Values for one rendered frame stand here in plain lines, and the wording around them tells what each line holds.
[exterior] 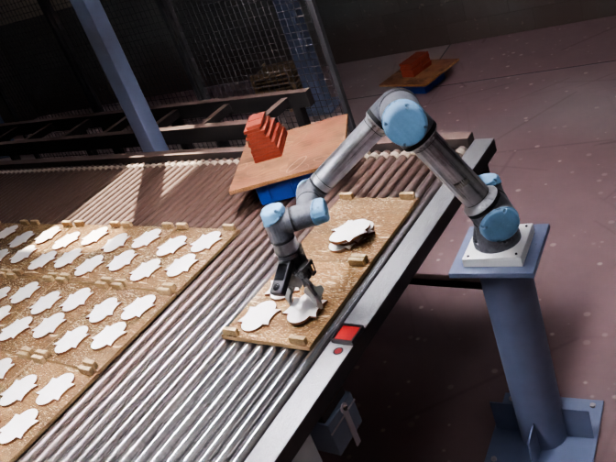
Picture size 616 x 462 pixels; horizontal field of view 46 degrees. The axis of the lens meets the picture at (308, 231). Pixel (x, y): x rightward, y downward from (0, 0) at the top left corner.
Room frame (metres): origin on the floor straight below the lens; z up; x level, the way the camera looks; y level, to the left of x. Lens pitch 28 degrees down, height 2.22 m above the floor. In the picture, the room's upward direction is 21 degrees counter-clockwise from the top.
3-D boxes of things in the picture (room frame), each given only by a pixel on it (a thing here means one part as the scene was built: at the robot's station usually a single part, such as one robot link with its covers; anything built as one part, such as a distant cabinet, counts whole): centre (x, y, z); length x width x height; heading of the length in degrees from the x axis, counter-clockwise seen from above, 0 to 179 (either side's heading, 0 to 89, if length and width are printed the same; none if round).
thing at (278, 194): (2.93, -0.04, 0.97); 0.31 x 0.31 x 0.10; 75
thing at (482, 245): (1.97, -0.56, 0.95); 0.15 x 0.15 x 0.10
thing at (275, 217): (1.94, 0.07, 1.26); 0.09 x 0.08 x 0.11; 81
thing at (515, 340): (1.97, -0.56, 0.44); 0.38 x 0.38 x 0.87; 54
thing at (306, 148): (3.00, -0.06, 1.03); 0.50 x 0.50 x 0.02; 75
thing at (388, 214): (2.33, -0.16, 0.93); 0.41 x 0.35 x 0.02; 138
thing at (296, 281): (1.95, 0.07, 1.10); 0.09 x 0.08 x 0.12; 139
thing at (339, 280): (2.02, 0.12, 0.93); 0.41 x 0.35 x 0.02; 139
